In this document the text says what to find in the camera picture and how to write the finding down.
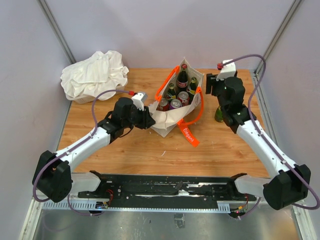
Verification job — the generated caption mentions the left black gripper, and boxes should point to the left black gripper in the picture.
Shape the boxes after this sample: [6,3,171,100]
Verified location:
[123,103,156,130]

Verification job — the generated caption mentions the green bottle gold foil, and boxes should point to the green bottle gold foil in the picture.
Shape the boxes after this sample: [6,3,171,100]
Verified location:
[214,106,224,123]

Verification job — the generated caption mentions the canvas tote bag orange handles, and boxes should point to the canvas tote bag orange handles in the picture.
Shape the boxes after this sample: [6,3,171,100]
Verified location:
[149,59,204,147]

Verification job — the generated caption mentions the purple soda can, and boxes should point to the purple soda can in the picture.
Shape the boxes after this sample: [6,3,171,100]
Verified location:
[169,99,182,110]

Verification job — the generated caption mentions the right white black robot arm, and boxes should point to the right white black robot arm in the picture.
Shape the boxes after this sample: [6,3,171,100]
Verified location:
[205,73,311,210]

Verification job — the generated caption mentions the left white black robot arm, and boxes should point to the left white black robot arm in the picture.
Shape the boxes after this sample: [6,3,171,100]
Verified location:
[32,92,156,203]

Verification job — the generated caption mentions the green bottle right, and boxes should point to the green bottle right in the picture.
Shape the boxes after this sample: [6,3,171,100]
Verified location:
[186,77,198,98]

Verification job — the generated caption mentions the red cola can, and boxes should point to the red cola can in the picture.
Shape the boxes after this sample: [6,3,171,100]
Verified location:
[177,91,190,107]

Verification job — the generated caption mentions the cola glass bottle red cap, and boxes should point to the cola glass bottle red cap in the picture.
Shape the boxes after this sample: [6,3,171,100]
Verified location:
[176,63,188,93]

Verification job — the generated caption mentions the green bottle left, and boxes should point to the green bottle left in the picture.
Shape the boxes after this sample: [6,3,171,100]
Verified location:
[165,83,177,102]

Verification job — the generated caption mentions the white crumpled cloth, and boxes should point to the white crumpled cloth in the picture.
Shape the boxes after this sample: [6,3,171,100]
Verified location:
[60,50,129,102]

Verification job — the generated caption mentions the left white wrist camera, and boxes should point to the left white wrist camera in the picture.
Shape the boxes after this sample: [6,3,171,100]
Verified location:
[128,91,148,111]

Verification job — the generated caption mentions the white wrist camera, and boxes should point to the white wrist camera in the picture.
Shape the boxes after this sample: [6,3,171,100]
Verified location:
[128,91,148,111]
[216,59,237,81]

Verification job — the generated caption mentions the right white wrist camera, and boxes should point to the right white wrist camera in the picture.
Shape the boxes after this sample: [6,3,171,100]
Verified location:
[216,59,237,81]

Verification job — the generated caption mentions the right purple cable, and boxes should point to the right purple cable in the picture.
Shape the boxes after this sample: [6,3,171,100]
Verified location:
[224,54,320,221]

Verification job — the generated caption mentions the purple cable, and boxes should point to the purple cable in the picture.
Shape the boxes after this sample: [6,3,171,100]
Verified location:
[33,89,131,217]
[224,54,320,221]

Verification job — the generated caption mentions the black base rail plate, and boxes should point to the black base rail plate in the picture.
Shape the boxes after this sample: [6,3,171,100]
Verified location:
[77,172,256,213]

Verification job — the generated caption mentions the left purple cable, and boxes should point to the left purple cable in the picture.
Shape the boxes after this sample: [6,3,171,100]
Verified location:
[33,89,131,217]

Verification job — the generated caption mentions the right aluminium frame post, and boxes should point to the right aluminium frame post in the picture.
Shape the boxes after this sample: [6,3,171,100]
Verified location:
[262,0,304,60]

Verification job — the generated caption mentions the aluminium frame post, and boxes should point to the aluminium frame post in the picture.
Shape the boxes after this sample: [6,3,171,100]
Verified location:
[262,0,304,60]
[37,0,76,64]

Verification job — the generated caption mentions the left aluminium frame post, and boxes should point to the left aluminium frame post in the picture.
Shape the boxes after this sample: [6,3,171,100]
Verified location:
[37,0,76,64]

